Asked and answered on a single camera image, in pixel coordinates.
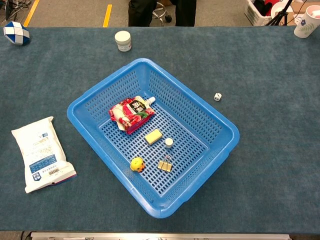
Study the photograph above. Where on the gold binder clip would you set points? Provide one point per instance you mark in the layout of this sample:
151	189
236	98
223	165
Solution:
165	165

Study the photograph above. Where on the white die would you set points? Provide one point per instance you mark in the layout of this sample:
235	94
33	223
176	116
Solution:
217	97

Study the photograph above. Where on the white snack bag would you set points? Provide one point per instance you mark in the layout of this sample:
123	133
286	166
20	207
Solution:
42	152

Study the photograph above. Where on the yellow rectangular eraser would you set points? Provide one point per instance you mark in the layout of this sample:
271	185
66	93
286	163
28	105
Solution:
153	137

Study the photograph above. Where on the small white cylinder cap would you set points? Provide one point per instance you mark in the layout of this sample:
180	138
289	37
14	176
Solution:
168	143

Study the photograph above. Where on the red fruit jelly pouch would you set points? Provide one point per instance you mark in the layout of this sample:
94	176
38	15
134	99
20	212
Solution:
131	115

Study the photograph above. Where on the blue perforated plastic basket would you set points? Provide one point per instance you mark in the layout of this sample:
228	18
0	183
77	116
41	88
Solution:
190	120

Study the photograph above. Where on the yellow toy ball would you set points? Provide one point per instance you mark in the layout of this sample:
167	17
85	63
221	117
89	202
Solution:
137	164

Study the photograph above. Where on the white round jar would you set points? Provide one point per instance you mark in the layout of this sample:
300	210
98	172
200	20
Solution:
122	40

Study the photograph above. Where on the teal felt table cloth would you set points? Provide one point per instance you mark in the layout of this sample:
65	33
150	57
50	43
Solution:
262	125

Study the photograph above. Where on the metal swivel stool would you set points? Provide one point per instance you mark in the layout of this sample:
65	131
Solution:
161	12

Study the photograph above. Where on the person in black trousers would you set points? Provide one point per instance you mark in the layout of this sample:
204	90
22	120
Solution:
140	12

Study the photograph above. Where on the white slotted storage basket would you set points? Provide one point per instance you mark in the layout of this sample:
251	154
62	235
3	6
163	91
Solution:
253	15

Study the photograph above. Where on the black tripod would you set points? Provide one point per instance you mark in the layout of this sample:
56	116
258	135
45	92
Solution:
281	13

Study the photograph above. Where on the blue white snake puzzle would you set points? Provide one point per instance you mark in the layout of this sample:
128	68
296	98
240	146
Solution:
16	32

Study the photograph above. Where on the flower print paper cup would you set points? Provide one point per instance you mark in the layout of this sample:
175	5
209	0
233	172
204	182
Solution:
305	22

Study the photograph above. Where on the aluminium frame rail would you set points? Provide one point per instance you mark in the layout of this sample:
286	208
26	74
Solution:
150	236

